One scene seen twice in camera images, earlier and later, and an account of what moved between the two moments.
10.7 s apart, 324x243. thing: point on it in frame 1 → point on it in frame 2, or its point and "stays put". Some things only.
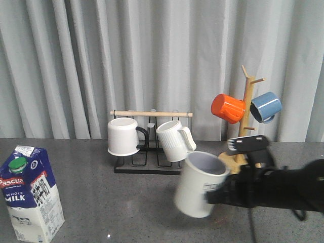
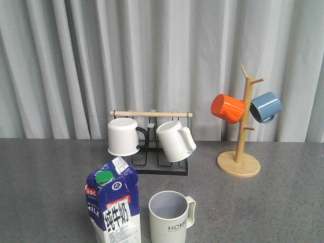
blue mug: [264, 108] stays put
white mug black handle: [122, 137] stays put
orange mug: [229, 109] stays put
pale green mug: [203, 172] → [170, 214]
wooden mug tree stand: [237, 160] stays put
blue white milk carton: [28, 185] → [112, 192]
